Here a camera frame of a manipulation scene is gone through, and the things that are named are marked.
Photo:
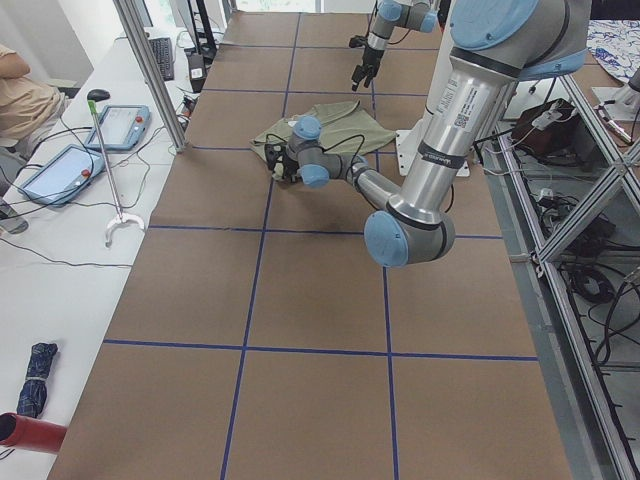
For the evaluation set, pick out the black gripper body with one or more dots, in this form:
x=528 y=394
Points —
x=370 y=54
x=286 y=166

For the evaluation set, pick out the olive green long-sleeve shirt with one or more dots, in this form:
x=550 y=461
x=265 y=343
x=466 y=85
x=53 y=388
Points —
x=342 y=121

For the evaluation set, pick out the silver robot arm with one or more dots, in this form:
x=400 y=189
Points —
x=419 y=16
x=495 y=43

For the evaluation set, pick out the dark box with label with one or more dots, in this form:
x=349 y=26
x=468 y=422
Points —
x=197 y=71

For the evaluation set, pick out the far blue teach pendant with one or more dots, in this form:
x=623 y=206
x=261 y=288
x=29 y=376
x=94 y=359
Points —
x=123 y=126

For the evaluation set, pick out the blue teach pendant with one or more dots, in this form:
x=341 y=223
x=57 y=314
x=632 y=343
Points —
x=63 y=177
x=123 y=126

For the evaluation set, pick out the black computer keyboard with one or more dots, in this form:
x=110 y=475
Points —
x=163 y=54

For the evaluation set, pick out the black computer mouse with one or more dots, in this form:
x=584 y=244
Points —
x=98 y=95

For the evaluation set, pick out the dark red box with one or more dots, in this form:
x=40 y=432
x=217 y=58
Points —
x=547 y=129

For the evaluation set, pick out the near blue teach pendant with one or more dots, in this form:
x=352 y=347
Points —
x=63 y=177

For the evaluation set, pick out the seated person beige shirt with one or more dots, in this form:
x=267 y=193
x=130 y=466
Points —
x=29 y=109

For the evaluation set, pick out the dark rolled cloth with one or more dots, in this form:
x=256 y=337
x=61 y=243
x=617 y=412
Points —
x=33 y=394

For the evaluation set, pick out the red fire extinguisher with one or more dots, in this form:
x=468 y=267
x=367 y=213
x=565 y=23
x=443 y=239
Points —
x=32 y=434

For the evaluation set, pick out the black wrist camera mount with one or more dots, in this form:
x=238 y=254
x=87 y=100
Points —
x=274 y=155
x=358 y=41

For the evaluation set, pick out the aluminium frame post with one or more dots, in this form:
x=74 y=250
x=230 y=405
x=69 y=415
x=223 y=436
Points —
x=133 y=27

